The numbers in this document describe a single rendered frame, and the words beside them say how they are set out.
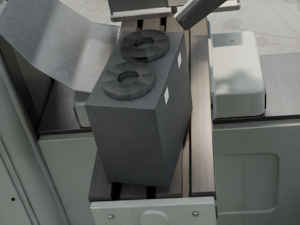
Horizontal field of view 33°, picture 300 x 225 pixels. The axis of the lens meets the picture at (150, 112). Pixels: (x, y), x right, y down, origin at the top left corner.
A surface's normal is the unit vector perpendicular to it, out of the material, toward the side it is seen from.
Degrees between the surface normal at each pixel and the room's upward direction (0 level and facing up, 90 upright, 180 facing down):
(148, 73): 0
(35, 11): 63
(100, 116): 90
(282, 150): 90
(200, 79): 0
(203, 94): 0
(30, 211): 89
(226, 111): 90
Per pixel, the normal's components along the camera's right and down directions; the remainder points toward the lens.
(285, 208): -0.06, 0.66
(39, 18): 0.81, -0.40
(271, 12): -0.15, -0.75
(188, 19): 0.52, 0.73
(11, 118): 0.70, 0.37
